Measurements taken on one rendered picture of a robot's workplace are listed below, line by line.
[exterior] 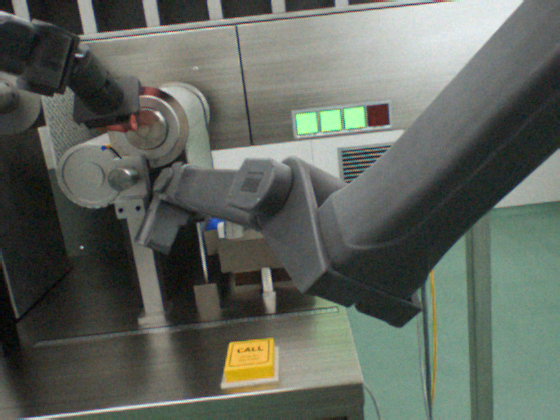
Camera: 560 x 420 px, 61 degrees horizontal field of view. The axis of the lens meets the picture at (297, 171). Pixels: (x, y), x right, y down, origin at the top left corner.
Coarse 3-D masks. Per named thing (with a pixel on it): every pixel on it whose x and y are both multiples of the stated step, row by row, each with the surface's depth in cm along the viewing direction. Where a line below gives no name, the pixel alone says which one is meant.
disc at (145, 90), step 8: (144, 88) 85; (152, 88) 85; (160, 96) 85; (168, 96) 85; (168, 104) 86; (176, 104) 86; (176, 112) 86; (184, 112) 86; (184, 120) 86; (184, 128) 87; (112, 136) 87; (184, 136) 87; (112, 144) 87; (176, 144) 87; (184, 144) 87; (120, 152) 87; (176, 152) 88; (152, 160) 88; (160, 160) 88; (168, 160) 88
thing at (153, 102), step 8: (144, 96) 84; (152, 96) 85; (144, 104) 85; (152, 104) 85; (160, 104) 85; (160, 112) 85; (168, 112) 85; (168, 120) 85; (176, 120) 85; (168, 128) 86; (176, 128) 86; (120, 136) 86; (168, 136) 86; (176, 136) 86; (120, 144) 86; (128, 144) 86; (168, 144) 86; (128, 152) 86; (136, 152) 86; (144, 152) 86; (152, 152) 87; (160, 152) 87; (168, 152) 87
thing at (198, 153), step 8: (200, 136) 102; (208, 136) 111; (192, 144) 92; (200, 144) 100; (208, 144) 110; (192, 152) 91; (200, 152) 99; (208, 152) 109; (192, 160) 91; (200, 160) 99; (208, 160) 108; (200, 232) 92; (200, 240) 92
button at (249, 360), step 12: (228, 348) 73; (240, 348) 72; (252, 348) 72; (264, 348) 72; (228, 360) 70; (240, 360) 69; (252, 360) 69; (264, 360) 69; (228, 372) 68; (240, 372) 68; (252, 372) 68; (264, 372) 68
